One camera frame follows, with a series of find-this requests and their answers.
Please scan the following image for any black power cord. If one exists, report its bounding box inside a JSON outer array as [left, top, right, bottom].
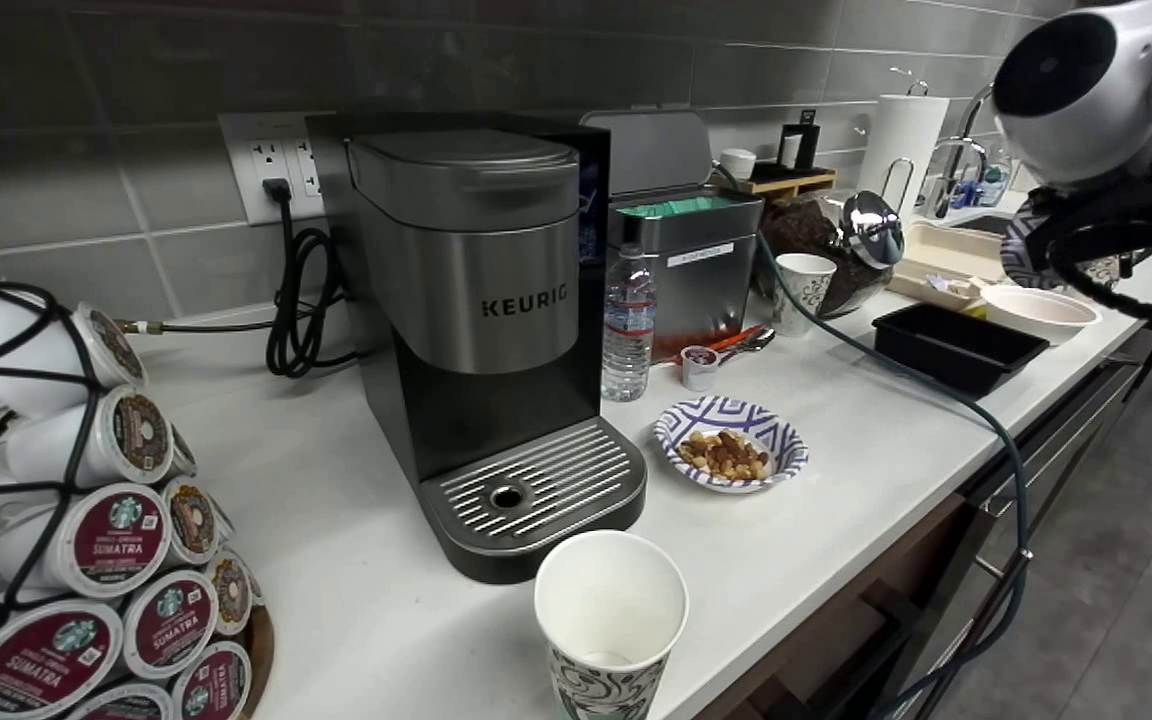
[[258, 175, 378, 382]]

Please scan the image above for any white wall outlet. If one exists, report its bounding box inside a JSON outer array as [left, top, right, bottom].
[[221, 113, 323, 225]]

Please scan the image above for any K-cup pod carousel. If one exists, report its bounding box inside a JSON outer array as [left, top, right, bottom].
[[0, 276, 270, 720]]

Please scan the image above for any wooden shelf rack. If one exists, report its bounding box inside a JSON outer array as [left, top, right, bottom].
[[741, 108, 833, 198]]

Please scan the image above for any black pan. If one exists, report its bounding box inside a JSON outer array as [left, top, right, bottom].
[[877, 306, 1042, 397]]

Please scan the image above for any takeout foam container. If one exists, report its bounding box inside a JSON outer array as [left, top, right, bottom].
[[886, 219, 1020, 309]]

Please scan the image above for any glass pot with lid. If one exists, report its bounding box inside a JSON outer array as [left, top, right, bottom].
[[764, 193, 902, 316]]

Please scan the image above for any paper cup near camera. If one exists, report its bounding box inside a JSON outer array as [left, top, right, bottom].
[[531, 534, 687, 720]]

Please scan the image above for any patterned plate with nuts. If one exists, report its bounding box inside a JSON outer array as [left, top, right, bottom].
[[651, 394, 806, 498]]

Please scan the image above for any Keurig coffee machine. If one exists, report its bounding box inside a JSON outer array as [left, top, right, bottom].
[[330, 119, 645, 586]]

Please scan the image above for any clear plastic storage box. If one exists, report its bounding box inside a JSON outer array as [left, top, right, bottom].
[[611, 193, 758, 361]]

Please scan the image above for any clear water bottle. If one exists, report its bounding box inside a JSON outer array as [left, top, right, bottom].
[[603, 211, 655, 403]]

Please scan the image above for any patterned paper cup middle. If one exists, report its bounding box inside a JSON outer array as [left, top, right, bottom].
[[774, 254, 836, 334]]

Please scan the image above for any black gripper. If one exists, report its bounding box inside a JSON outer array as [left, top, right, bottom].
[[999, 162, 1152, 290]]

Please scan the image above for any paper towel roll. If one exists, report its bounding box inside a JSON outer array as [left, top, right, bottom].
[[854, 97, 949, 216]]

